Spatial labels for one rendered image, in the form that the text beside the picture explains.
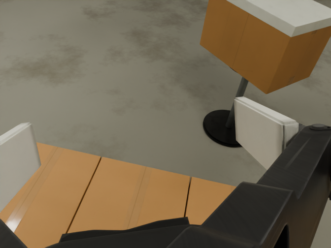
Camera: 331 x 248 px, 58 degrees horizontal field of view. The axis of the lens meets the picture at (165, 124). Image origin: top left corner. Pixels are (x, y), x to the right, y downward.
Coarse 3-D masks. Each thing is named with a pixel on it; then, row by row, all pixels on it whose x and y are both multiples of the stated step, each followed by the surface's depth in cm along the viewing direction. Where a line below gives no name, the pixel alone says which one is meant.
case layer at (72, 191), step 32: (64, 160) 127; (96, 160) 129; (32, 192) 115; (64, 192) 116; (96, 192) 118; (128, 192) 120; (160, 192) 121; (192, 192) 123; (224, 192) 125; (32, 224) 106; (64, 224) 107; (96, 224) 108; (128, 224) 110
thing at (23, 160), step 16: (16, 128) 17; (32, 128) 19; (0, 144) 15; (16, 144) 16; (32, 144) 18; (0, 160) 14; (16, 160) 16; (32, 160) 18; (0, 176) 14; (16, 176) 16; (0, 192) 14; (16, 192) 16; (0, 208) 14
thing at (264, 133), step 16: (240, 112) 18; (256, 112) 16; (272, 112) 14; (240, 128) 19; (256, 128) 16; (272, 128) 14; (288, 128) 13; (240, 144) 19; (256, 144) 16; (272, 144) 14; (288, 144) 13; (272, 160) 14
